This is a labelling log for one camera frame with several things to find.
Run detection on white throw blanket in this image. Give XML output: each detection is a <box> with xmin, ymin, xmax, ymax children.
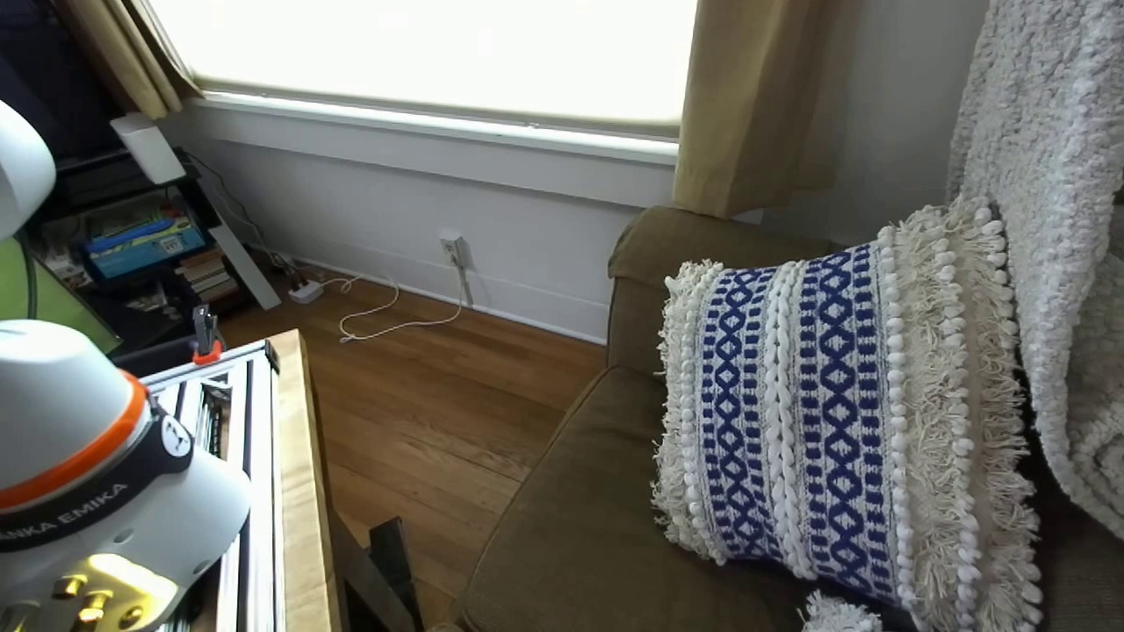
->
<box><xmin>948</xmin><ymin>0</ymin><xmax>1124</xmax><ymax>538</ymax></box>

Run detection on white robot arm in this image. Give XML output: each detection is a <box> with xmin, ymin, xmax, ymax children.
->
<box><xmin>0</xmin><ymin>321</ymin><xmax>251</xmax><ymax>632</ymax></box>

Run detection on blue white fringed pillow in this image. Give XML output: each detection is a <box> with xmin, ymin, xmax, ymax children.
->
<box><xmin>653</xmin><ymin>199</ymin><xmax>1044</xmax><ymax>632</ymax></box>

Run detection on olive green fabric sofa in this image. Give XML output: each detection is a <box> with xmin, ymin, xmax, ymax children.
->
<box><xmin>456</xmin><ymin>212</ymin><xmax>1124</xmax><ymax>632</ymax></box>

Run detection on beige window curtain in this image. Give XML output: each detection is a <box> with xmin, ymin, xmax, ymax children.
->
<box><xmin>675</xmin><ymin>0</ymin><xmax>845</xmax><ymax>218</ymax></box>

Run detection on black table leg base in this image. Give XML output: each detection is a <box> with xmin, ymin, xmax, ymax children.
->
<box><xmin>334</xmin><ymin>521</ymin><xmax>423</xmax><ymax>632</ymax></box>

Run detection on red black clamp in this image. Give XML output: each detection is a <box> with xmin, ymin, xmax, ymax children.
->
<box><xmin>190</xmin><ymin>304</ymin><xmax>223</xmax><ymax>364</ymax></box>

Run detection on shelf with books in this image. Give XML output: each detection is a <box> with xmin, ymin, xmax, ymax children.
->
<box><xmin>25</xmin><ymin>115</ymin><xmax>281</xmax><ymax>373</ymax></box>

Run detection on white power cable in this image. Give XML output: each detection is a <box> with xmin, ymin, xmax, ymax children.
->
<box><xmin>285</xmin><ymin>232</ymin><xmax>478</xmax><ymax>346</ymax></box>

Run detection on aluminium frame rails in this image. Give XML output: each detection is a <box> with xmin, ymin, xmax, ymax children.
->
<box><xmin>148</xmin><ymin>340</ymin><xmax>285</xmax><ymax>632</ymax></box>

